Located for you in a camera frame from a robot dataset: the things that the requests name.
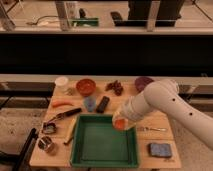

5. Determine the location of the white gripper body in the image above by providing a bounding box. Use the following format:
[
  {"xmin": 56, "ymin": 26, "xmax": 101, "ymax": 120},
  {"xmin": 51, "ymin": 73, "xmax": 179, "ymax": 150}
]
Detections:
[{"xmin": 112, "ymin": 107, "xmax": 136, "ymax": 131}]

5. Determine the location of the yellow red apple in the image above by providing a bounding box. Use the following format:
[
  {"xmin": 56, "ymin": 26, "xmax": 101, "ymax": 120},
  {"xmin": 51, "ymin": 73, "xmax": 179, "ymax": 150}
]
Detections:
[{"xmin": 115, "ymin": 119, "xmax": 125, "ymax": 130}]

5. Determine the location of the black rectangular block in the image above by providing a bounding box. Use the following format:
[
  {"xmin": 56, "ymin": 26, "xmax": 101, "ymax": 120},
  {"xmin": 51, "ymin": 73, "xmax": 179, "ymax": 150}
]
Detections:
[{"xmin": 96, "ymin": 96, "xmax": 110, "ymax": 113}]

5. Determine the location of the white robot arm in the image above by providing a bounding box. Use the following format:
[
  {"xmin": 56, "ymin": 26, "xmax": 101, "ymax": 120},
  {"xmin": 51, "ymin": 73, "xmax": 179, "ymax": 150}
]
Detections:
[{"xmin": 112, "ymin": 79, "xmax": 213, "ymax": 150}]

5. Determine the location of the green plastic tray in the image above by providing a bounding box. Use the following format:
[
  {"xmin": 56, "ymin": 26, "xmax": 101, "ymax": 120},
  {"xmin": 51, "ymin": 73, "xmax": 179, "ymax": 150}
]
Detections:
[{"xmin": 70, "ymin": 114, "xmax": 139, "ymax": 168}]

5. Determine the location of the silver fork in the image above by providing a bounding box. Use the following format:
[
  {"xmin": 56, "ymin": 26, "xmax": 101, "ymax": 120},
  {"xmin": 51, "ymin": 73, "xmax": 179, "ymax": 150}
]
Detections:
[{"xmin": 137, "ymin": 126, "xmax": 167, "ymax": 132}]

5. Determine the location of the bunch of dark grapes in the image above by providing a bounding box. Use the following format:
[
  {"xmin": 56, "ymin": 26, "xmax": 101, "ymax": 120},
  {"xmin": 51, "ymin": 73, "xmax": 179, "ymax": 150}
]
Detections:
[{"xmin": 105, "ymin": 80, "xmax": 124, "ymax": 96}]

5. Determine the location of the purple bowl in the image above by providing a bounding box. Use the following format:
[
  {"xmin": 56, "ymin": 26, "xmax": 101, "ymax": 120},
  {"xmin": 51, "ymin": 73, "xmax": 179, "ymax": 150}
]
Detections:
[{"xmin": 135, "ymin": 76, "xmax": 153, "ymax": 92}]

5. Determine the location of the blue plastic cup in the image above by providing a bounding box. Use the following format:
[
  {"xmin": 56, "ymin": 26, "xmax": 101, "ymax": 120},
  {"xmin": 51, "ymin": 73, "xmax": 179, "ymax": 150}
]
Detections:
[{"xmin": 84, "ymin": 96, "xmax": 96, "ymax": 112}]

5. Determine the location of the orange red bowl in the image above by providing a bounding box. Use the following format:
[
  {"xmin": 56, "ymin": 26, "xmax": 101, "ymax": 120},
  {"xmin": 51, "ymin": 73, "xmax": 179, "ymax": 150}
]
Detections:
[{"xmin": 76, "ymin": 79, "xmax": 96, "ymax": 97}]

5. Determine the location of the blue sponge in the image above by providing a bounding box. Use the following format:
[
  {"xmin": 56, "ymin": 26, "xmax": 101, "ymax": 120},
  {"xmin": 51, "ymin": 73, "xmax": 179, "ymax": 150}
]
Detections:
[{"xmin": 148, "ymin": 143, "xmax": 172, "ymax": 158}]

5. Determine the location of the wooden spatula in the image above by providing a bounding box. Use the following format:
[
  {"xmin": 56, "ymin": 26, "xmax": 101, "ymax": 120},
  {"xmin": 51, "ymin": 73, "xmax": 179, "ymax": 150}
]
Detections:
[{"xmin": 63, "ymin": 117, "xmax": 77, "ymax": 145}]

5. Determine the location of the orange carrot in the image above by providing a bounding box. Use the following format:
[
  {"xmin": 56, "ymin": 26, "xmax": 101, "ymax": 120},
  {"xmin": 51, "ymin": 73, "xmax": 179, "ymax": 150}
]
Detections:
[{"xmin": 51, "ymin": 100, "xmax": 73, "ymax": 108}]

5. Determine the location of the white plastic cup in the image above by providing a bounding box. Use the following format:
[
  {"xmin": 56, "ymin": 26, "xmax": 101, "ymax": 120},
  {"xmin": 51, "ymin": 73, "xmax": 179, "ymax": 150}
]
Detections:
[{"xmin": 55, "ymin": 76, "xmax": 69, "ymax": 92}]

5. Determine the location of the small metal cookie cutter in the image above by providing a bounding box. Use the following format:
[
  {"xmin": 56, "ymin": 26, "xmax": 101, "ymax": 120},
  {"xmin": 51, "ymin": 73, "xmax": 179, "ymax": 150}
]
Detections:
[{"xmin": 42, "ymin": 123, "xmax": 57, "ymax": 134}]

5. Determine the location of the black handled knife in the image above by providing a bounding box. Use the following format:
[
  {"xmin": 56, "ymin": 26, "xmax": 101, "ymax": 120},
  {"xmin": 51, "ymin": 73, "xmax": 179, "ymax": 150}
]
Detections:
[{"xmin": 47, "ymin": 108, "xmax": 82, "ymax": 123}]

